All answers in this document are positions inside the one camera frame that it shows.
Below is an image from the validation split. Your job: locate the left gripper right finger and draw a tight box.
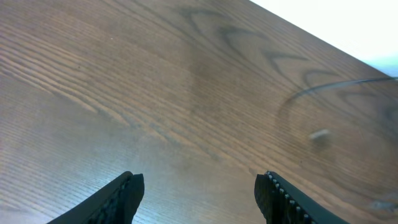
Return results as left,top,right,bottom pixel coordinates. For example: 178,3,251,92
254,171,347,224

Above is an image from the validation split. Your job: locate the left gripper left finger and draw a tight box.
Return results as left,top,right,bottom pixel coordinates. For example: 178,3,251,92
49,171,145,224

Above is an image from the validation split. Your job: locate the black usb cable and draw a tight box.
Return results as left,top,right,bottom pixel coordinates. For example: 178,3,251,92
276,76,398,147

